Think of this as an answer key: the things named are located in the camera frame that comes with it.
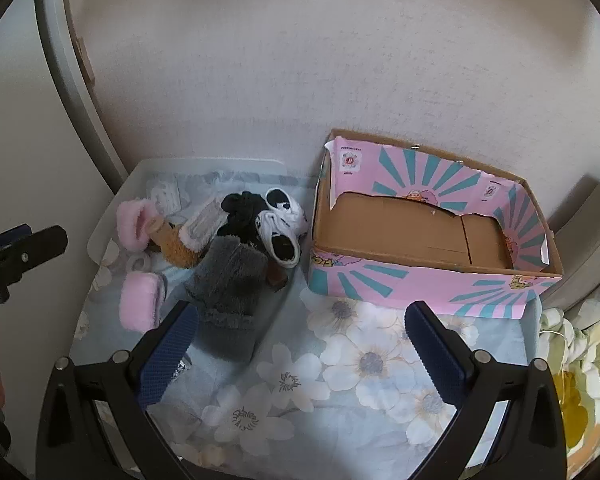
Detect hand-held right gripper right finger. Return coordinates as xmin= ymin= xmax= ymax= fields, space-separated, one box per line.
xmin=404 ymin=300 xmax=566 ymax=480

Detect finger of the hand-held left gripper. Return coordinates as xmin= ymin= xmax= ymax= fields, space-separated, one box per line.
xmin=0 ymin=223 xmax=33 ymax=252
xmin=0 ymin=225 xmax=69 ymax=288

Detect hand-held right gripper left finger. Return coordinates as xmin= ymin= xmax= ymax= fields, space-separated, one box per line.
xmin=35 ymin=300 xmax=201 ymax=480

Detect white tape ring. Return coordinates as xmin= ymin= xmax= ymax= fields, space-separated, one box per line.
xmin=126 ymin=252 xmax=154 ymax=275

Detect pink cardboard box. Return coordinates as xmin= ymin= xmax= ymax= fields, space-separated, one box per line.
xmin=307 ymin=128 xmax=565 ymax=321

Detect white and black sock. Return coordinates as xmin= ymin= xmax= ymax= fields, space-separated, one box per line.
xmin=264 ymin=187 xmax=309 ymax=235
xmin=254 ymin=210 xmax=303 ymax=268

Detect pink fluffy slipper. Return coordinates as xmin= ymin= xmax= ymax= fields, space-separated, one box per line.
xmin=116 ymin=199 xmax=156 ymax=252
xmin=119 ymin=271 xmax=168 ymax=332

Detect grey fluffy sock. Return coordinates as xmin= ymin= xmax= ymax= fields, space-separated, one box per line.
xmin=184 ymin=236 xmax=270 ymax=365

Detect brown fuzzy boot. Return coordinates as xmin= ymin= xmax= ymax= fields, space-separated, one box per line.
xmin=147 ymin=215 xmax=206 ymax=268

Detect white fluffy pad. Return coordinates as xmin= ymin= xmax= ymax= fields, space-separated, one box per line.
xmin=179 ymin=195 xmax=231 ymax=253

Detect white plastic packet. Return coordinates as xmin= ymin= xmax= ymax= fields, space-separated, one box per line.
xmin=145 ymin=180 xmax=182 ymax=213

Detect yellow floral blanket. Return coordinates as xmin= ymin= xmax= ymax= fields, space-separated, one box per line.
xmin=537 ymin=300 xmax=600 ymax=476

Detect white plastic bin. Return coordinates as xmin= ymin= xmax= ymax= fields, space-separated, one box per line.
xmin=87 ymin=157 xmax=543 ymax=480

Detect grey chair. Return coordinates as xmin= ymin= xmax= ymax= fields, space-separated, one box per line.
xmin=550 ymin=165 xmax=600 ymax=311

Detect grey door frame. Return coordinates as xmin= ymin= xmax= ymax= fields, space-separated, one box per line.
xmin=34 ymin=0 xmax=131 ymax=186

